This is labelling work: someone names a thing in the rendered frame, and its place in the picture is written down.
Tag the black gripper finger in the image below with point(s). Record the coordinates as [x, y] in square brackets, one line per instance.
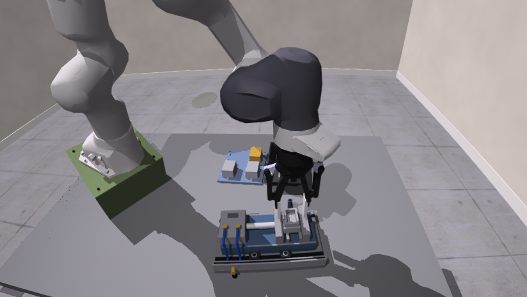
[277, 194]
[318, 169]

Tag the yellow-orange block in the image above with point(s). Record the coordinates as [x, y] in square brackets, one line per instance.
[256, 154]

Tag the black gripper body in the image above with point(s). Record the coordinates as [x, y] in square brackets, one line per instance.
[292, 159]

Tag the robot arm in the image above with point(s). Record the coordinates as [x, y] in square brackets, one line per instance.
[284, 86]

